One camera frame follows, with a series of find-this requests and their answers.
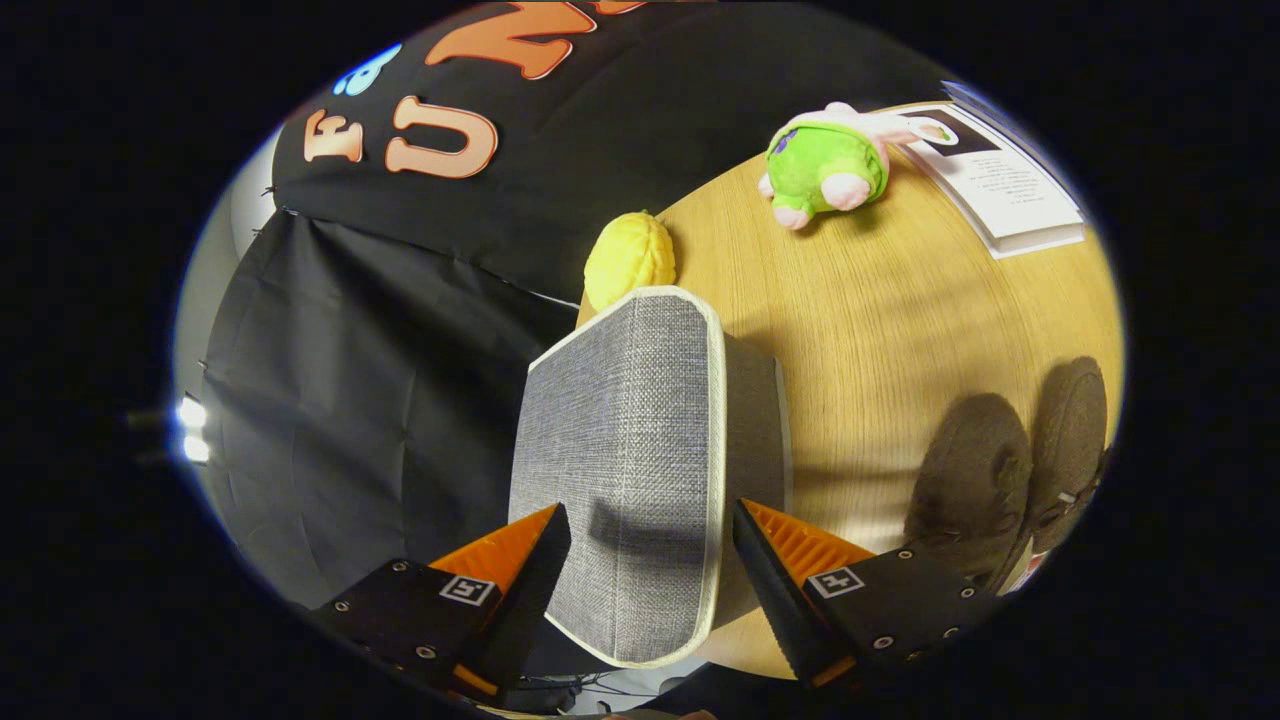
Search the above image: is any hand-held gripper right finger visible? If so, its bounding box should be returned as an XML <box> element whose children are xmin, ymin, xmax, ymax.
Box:
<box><xmin>732</xmin><ymin>498</ymin><xmax>1006</xmax><ymax>691</ymax></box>

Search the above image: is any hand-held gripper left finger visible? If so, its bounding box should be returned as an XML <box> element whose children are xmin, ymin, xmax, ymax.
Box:
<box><xmin>310</xmin><ymin>503</ymin><xmax>573</xmax><ymax>701</ymax></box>

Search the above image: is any grey fabric storage box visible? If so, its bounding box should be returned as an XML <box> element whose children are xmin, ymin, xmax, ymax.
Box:
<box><xmin>508</xmin><ymin>286</ymin><xmax>791</xmax><ymax>669</ymax></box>

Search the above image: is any brown fuzzy shoe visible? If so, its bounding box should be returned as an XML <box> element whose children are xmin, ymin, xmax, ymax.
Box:
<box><xmin>905</xmin><ymin>393</ymin><xmax>1033</xmax><ymax>581</ymax></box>
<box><xmin>1030</xmin><ymin>357</ymin><xmax>1111</xmax><ymax>561</ymax></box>

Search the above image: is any yellow ribbed toy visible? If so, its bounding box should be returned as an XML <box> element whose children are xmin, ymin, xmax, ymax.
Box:
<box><xmin>583</xmin><ymin>210</ymin><xmax>677</xmax><ymax>313</ymax></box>

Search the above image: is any green and pink plush toy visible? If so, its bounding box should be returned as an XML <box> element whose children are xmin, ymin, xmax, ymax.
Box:
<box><xmin>757</xmin><ymin>102</ymin><xmax>956</xmax><ymax>231</ymax></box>

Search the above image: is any white book with dark photo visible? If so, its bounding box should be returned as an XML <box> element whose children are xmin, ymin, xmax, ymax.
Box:
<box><xmin>890</xmin><ymin>100</ymin><xmax>1086</xmax><ymax>261</ymax></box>

